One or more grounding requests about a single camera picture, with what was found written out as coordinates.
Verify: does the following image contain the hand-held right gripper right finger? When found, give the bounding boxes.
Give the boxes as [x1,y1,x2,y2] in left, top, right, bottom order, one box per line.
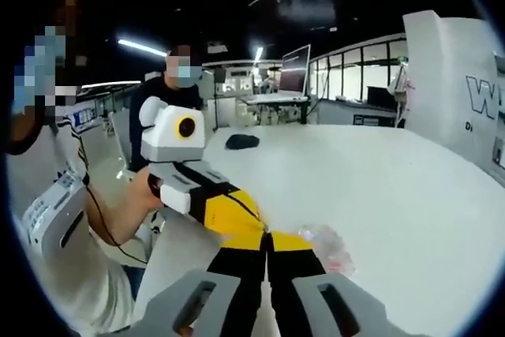
[267,230,391,337]

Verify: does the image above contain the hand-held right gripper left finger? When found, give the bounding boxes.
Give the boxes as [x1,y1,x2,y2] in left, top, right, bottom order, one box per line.
[136,232,270,337]

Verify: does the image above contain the clear resealable bag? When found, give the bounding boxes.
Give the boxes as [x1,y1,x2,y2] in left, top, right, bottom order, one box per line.
[297,224,356,277]

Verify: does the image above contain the person's left hand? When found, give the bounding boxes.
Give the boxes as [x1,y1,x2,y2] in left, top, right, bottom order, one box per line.
[129,167,166,212]

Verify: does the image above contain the black cloth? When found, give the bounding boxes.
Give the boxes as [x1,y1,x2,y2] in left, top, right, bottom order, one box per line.
[225,134,260,151]

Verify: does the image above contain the person's blue trousers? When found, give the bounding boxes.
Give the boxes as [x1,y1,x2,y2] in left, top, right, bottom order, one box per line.
[120,264,148,301]

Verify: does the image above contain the white office desk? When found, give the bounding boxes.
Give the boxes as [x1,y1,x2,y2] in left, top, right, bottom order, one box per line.
[240,93,311,125]

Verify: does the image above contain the person in white shirt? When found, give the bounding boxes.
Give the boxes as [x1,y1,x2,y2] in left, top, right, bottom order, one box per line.
[7,115,159,334]

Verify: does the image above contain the white chest-worn device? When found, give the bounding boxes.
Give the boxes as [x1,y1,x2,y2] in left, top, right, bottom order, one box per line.
[21,173,92,260]

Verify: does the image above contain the large computer monitor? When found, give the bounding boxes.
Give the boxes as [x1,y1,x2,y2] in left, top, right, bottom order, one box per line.
[279,44,312,95]

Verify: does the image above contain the dark signboard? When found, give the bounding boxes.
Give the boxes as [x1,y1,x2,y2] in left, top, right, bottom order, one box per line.
[353,114,398,129]

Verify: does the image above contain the small black screen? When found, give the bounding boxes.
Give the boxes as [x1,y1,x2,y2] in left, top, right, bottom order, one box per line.
[366,85,398,111]

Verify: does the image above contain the white hanging garment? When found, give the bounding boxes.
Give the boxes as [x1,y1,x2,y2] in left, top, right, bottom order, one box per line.
[388,62,417,129]

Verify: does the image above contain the thin black cable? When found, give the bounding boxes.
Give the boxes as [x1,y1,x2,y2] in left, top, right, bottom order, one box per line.
[81,176,150,264]

